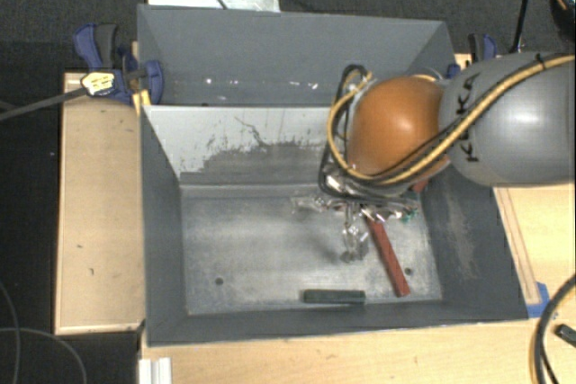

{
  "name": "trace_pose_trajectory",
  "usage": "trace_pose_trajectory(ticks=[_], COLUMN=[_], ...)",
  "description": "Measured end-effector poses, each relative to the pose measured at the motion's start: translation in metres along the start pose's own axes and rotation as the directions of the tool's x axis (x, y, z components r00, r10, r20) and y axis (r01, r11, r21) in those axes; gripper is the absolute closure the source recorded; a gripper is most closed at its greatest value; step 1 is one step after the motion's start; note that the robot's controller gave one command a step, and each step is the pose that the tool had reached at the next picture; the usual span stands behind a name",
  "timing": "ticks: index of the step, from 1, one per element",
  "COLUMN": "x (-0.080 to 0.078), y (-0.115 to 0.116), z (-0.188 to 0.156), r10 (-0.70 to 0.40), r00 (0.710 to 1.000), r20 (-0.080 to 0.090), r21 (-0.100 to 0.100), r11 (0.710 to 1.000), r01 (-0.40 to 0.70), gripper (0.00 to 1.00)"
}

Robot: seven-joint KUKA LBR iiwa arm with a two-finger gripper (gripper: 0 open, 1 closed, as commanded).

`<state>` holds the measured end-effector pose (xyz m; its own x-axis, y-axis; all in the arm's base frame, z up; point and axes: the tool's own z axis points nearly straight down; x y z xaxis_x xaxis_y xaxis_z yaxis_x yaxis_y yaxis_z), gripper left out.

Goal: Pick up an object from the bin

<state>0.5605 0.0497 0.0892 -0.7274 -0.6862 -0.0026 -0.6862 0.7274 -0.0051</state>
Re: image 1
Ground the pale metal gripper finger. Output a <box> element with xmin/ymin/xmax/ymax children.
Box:
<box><xmin>291</xmin><ymin>194</ymin><xmax>337</xmax><ymax>215</ymax></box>
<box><xmin>339</xmin><ymin>210</ymin><xmax>370</xmax><ymax>263</ymax></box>

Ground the dark green flat block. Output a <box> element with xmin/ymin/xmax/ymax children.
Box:
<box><xmin>302</xmin><ymin>289</ymin><xmax>367</xmax><ymax>306</ymax></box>

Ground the grey metal bin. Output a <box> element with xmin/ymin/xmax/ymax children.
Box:
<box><xmin>136</xmin><ymin>3</ymin><xmax>530</xmax><ymax>347</ymax></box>

